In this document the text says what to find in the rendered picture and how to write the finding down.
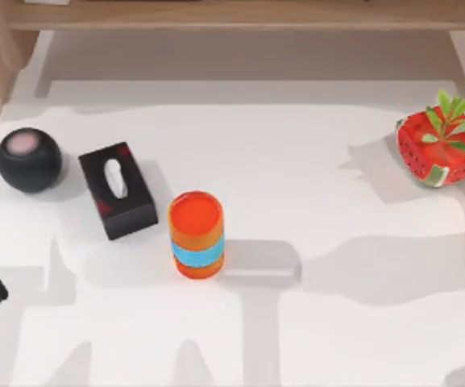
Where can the black tissue box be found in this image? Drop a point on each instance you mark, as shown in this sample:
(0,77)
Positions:
(119,193)

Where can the wooden shelf unit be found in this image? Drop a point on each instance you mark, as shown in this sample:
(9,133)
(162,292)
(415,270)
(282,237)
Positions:
(232,16)

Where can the black round speaker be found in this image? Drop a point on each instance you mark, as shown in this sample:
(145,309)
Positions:
(28,161)

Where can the red watermelon plant pot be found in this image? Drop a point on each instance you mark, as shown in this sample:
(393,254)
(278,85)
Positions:
(441,149)

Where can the orange and blue can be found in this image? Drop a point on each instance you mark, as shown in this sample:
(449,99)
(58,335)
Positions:
(196,238)

